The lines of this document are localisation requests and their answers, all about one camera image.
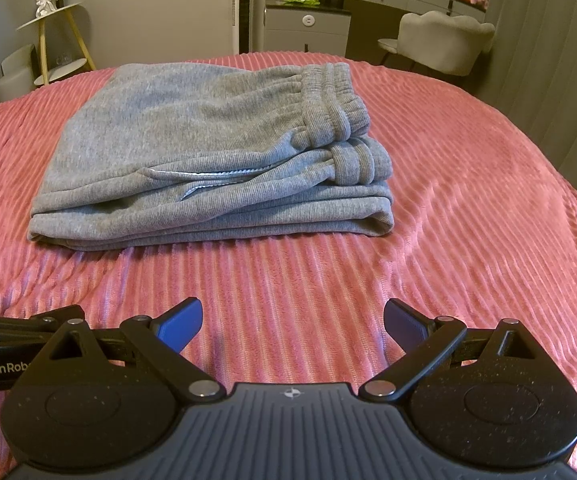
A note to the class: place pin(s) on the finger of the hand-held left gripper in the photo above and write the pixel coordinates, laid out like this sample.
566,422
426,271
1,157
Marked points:
13,327

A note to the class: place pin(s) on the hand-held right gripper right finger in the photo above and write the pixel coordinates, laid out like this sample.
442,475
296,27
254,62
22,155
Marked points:
408,324

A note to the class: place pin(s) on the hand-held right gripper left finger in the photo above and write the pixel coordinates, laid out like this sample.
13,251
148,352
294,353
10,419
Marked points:
179,324

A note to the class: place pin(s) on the grey pants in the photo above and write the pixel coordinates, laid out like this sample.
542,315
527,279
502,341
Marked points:
168,125

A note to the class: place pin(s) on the pink ribbed blanket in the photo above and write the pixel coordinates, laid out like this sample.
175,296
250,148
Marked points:
318,285

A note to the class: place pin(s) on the white round stool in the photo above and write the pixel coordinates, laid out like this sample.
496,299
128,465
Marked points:
16,77

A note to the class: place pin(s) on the round shelf with yellow legs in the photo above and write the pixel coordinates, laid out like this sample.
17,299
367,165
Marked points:
51,17

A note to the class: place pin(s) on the white shell chair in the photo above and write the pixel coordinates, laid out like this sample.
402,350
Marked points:
443,42

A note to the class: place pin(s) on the grey curtain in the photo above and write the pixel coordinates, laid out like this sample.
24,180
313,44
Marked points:
553,70

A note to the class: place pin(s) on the grey nightstand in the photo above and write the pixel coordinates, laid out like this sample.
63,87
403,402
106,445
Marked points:
308,30

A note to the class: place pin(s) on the white tall panel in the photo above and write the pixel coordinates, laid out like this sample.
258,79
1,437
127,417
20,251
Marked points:
235,5

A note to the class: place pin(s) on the green item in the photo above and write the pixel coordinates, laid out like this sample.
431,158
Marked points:
301,1

